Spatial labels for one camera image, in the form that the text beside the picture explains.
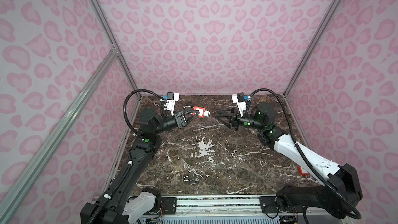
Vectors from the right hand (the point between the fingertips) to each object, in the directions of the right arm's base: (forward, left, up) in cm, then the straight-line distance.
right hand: (219, 115), depth 66 cm
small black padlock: (-18, +13, -33) cm, 40 cm away
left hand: (-1, +9, +4) cm, 10 cm away
